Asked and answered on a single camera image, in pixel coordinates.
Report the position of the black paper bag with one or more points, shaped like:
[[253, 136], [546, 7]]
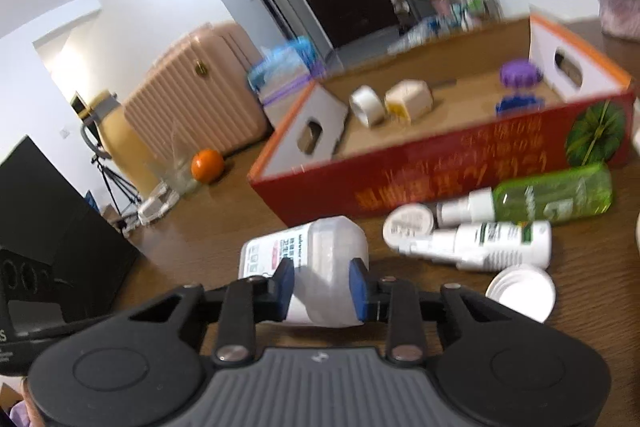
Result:
[[50, 217]]

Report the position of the yellow bottle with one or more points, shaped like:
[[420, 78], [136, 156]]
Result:
[[120, 134]]

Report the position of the white bottle cap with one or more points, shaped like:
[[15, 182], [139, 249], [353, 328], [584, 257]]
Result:
[[522, 292]]

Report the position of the pink ribbed suitcase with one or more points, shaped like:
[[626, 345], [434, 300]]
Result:
[[190, 87]]

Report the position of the orange red cardboard box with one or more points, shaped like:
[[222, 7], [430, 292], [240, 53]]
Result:
[[450, 167]]

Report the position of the clear white plastic bottle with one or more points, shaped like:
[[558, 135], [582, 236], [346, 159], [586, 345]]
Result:
[[327, 252]]

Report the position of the white spray bottle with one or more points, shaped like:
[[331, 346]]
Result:
[[500, 243]]

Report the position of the blue tissue pack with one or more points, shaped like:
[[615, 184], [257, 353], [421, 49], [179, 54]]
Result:
[[282, 67]]

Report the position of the glass cup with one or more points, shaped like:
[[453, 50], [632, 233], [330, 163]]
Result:
[[172, 172]]

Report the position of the black tripod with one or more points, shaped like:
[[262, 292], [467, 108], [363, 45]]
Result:
[[117, 187]]

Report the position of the purple cap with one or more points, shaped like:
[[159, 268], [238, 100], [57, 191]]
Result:
[[521, 74]]

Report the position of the green spray bottle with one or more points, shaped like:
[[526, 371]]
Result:
[[550, 197]]

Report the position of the blue cap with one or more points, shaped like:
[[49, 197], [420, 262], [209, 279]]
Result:
[[520, 105]]

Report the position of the white round cap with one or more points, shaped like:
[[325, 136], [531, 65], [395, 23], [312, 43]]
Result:
[[409, 224]]

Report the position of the white tape roll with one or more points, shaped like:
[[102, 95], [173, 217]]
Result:
[[367, 107]]

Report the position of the small yellow white box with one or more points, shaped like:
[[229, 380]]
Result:
[[410, 99]]

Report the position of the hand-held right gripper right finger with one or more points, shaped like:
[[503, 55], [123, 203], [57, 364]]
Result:
[[357, 288]]

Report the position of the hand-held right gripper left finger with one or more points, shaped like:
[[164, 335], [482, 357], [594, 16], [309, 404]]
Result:
[[286, 286]]

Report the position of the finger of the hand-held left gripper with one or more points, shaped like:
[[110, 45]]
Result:
[[60, 326]]

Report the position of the orange fruit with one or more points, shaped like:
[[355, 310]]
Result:
[[207, 166]]

